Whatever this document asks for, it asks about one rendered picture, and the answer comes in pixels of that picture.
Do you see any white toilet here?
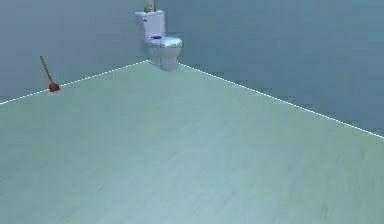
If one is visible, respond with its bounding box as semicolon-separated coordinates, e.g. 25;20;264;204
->
134;9;184;72

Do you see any red plunger with wooden handle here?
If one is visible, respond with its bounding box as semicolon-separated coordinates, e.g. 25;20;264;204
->
39;55;62;93

